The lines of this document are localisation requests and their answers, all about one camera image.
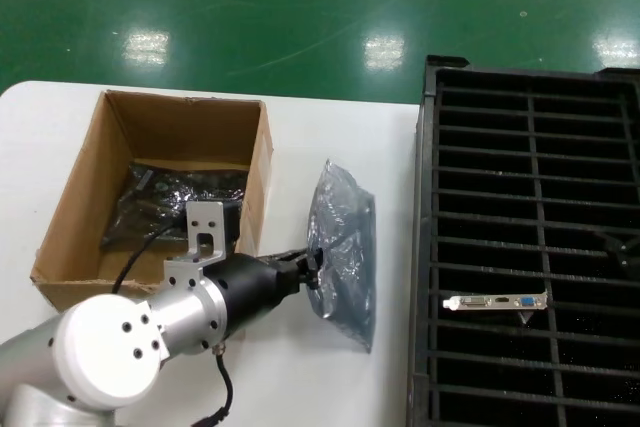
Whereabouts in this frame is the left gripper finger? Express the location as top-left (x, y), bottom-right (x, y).
top-left (256, 244), bottom-right (322, 272)
top-left (298, 268), bottom-right (323, 293)

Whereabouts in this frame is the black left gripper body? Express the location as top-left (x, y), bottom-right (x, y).
top-left (203, 253), bottom-right (305, 344)

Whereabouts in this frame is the grey translucent antistatic bag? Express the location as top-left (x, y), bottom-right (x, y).
top-left (303, 156), bottom-right (377, 356)

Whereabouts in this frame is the black graphics card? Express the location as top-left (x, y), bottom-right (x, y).
top-left (442, 290), bottom-right (550, 326)

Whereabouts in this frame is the black slotted container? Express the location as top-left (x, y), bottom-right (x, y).
top-left (405, 55), bottom-right (640, 427)

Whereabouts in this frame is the brown cardboard box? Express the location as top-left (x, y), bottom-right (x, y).
top-left (29, 89), bottom-right (277, 342)

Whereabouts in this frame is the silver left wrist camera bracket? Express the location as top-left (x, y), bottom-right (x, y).
top-left (163, 200), bottom-right (227, 293)

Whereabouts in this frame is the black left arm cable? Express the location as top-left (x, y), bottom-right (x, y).
top-left (192, 341), bottom-right (236, 427)

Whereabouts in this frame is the black left camera cable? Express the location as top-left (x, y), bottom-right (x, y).
top-left (110, 216), bottom-right (190, 296)

